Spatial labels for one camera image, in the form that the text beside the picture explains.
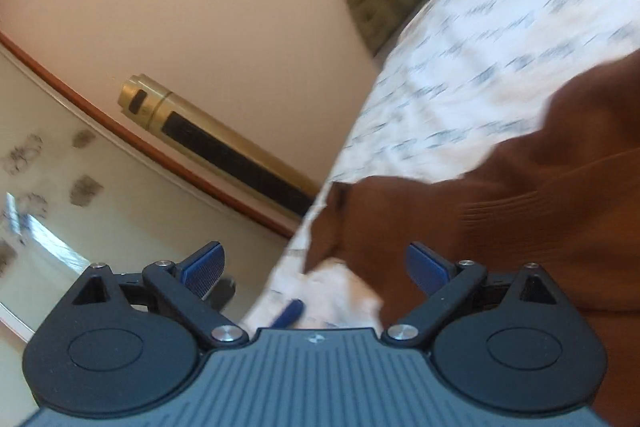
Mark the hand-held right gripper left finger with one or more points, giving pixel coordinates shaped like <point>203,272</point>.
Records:
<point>202,268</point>

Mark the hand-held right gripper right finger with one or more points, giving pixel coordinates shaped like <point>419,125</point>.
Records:
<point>427,268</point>

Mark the blue narrow object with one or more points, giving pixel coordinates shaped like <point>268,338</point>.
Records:
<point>289,313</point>

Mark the gold tower fan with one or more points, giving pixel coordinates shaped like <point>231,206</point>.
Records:
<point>156,99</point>

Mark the white script-printed blanket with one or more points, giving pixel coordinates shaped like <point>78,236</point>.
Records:
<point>475,57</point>

